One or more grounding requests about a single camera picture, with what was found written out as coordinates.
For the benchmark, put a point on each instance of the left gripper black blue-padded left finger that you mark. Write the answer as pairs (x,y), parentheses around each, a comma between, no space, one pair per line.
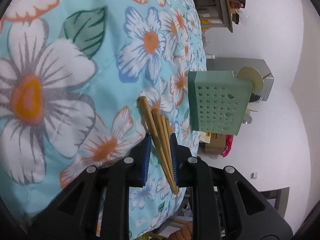
(131,171)

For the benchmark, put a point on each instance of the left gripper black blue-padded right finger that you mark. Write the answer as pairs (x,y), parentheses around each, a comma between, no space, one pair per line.
(192,172)

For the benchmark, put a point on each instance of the wooden chopstick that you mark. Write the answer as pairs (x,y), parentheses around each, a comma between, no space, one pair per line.
(146,112)
(169,174)
(167,141)
(169,131)

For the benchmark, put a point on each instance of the cream ceramic soup spoon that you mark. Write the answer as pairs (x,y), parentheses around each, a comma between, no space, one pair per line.
(252,75)

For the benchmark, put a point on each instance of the pink plastic bag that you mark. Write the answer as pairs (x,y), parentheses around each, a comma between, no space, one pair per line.
(228,145)

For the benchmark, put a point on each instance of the green perforated utensil basket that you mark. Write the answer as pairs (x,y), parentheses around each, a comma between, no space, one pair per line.
(217,101)

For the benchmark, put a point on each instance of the grey refrigerator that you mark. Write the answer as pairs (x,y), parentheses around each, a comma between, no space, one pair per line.
(235,64)

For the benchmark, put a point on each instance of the floral light-blue tablecloth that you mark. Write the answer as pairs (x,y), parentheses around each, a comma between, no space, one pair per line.
(71,74)

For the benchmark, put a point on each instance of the yellow plastic bag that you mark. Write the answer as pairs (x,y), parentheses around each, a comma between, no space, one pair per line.
(205,24)

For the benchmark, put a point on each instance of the clutter pile on table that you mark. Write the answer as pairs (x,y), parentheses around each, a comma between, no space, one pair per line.
(238,14)

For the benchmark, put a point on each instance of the white long table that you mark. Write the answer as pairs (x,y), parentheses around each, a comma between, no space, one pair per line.
(217,11)

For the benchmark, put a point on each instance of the cardboard box by wall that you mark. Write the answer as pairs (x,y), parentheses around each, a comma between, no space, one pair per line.
(217,144)

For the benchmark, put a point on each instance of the white wall switch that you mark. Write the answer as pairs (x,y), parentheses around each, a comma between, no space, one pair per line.
(254,175)

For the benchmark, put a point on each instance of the dark window frame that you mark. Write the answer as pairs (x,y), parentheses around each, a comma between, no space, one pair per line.
(278,199)

